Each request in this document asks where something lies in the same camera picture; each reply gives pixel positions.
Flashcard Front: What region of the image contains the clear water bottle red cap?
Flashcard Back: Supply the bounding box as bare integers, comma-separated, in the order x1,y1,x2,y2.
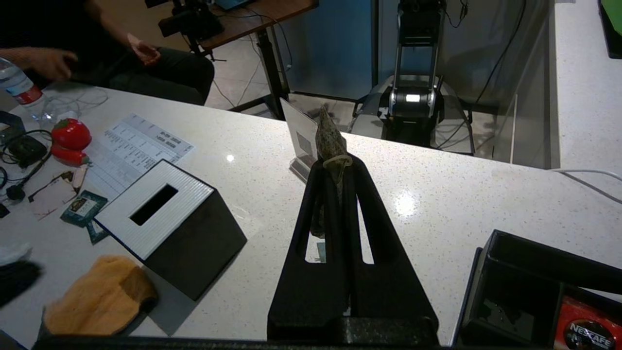
0,57,47,122

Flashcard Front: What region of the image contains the grey steel refrigerator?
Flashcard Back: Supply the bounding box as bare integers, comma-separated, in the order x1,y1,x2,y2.
277,0,377,100

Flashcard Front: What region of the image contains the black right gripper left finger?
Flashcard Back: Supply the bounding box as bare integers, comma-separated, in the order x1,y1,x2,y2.
267,160,350,341

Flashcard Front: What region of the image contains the crumpled white tissue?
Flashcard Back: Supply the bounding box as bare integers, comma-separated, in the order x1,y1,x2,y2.
0,242,32,265

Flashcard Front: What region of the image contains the white charger with cable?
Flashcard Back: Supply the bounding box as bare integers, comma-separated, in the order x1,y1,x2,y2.
44,85,110,123

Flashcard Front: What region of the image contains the black leader control rig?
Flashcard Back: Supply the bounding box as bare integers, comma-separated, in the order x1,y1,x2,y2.
146,0,226,54

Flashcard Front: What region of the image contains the black compartment organizer box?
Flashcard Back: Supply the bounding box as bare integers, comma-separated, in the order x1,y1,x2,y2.
459,229,622,347

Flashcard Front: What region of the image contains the red toy chili pepper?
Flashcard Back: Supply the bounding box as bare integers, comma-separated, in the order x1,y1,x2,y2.
51,144,90,166

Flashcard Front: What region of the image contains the red coffee sachet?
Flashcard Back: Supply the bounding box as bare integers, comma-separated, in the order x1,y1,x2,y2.
554,294,622,350

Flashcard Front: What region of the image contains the printed white paper sheet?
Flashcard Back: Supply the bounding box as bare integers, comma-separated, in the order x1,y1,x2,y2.
83,114,195,200

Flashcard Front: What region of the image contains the black teleoperation stand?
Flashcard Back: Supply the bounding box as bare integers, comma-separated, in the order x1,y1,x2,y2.
350,0,486,154

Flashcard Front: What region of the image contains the beige QR code sign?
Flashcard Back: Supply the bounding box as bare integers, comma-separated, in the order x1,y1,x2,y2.
280,97,322,183

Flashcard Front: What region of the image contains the black tissue box white top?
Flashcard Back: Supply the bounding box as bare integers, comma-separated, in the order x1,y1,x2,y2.
93,159,247,301

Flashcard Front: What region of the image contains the thin black cable with connector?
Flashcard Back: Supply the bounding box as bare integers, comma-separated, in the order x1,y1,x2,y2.
0,127,54,202

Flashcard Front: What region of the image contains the red toy bell pepper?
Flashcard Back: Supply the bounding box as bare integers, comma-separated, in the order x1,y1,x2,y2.
51,118,92,150

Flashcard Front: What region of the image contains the dark green tea sachet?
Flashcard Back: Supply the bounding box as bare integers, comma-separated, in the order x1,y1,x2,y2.
61,191,108,228
86,221,110,245

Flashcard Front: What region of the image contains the beige paper packet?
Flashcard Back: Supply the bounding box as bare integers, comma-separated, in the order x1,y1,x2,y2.
28,165,89,222

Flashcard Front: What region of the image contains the orange microfiber cloth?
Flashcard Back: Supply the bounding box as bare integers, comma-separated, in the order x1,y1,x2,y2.
41,255,158,337

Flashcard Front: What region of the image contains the person in black shirt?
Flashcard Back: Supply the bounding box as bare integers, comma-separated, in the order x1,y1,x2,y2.
0,0,215,105

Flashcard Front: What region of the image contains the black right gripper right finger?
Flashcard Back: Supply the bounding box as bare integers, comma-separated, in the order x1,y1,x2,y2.
343,156,437,317

